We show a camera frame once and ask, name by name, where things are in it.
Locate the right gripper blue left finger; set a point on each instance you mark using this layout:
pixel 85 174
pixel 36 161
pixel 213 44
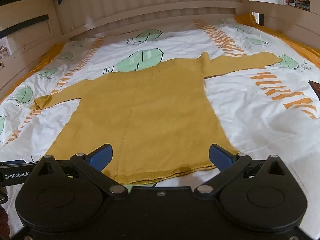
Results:
pixel 100 157

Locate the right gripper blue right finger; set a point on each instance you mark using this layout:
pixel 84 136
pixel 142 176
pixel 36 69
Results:
pixel 220 157

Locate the mustard yellow knit sweater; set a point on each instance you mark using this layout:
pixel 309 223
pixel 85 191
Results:
pixel 158 120

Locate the white leaf-print duvet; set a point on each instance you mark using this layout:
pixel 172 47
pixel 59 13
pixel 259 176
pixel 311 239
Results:
pixel 262 111

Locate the dark booklet on bed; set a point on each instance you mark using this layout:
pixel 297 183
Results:
pixel 316 88

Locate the cream shelf unit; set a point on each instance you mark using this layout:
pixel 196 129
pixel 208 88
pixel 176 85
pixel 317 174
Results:
pixel 28 29

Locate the cream wooden headboard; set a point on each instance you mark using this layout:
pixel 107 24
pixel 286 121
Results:
pixel 74 17

